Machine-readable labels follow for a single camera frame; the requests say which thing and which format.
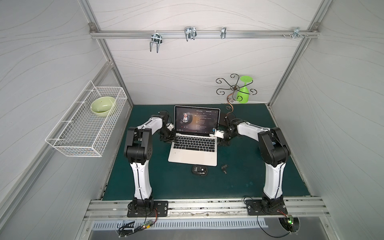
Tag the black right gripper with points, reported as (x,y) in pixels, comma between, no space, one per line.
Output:
(225,135)

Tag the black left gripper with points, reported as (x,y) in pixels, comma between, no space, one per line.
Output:
(167,134)

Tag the black mouse battery cover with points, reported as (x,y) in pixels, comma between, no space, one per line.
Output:
(224,169)

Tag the black wireless mouse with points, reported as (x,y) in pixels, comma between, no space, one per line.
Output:
(200,170)

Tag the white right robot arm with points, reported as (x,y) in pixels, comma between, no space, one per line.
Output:
(274,150)

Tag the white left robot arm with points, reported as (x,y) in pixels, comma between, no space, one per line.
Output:
(139,149)

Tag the silver laptop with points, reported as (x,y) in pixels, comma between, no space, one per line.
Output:
(195,142)

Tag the green plastic goblet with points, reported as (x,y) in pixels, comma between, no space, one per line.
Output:
(244,93)

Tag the brown copper cup holder stand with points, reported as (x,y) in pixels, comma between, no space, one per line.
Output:
(230,91)

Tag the green ceramic bowl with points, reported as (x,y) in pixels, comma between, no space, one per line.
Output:
(104,106)

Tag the metal double hook left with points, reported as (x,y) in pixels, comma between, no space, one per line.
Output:
(156,41)

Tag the metal double hook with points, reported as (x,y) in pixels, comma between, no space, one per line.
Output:
(156,41)
(190,33)

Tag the metal single hook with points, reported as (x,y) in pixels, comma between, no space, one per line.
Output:
(223,32)

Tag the metal double hook middle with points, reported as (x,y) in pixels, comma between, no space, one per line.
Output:
(190,33)

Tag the metal hook right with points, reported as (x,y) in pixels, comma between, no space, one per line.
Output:
(296,34)

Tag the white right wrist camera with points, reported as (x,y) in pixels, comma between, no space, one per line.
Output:
(217,134)

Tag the white wire basket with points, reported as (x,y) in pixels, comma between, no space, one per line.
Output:
(80,133)

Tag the white slotted cable duct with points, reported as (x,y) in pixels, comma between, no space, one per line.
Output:
(184,224)

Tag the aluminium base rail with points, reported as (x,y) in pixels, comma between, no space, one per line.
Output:
(243,207)

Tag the aluminium top rail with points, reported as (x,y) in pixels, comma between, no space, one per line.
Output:
(216,34)

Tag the aluminium frame post left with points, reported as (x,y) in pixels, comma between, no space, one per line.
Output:
(95,27)

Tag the aluminium frame post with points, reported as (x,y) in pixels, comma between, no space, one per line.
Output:
(313,27)
(95,27)

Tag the aluminium frame post right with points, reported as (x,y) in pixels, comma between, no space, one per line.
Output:
(313,27)

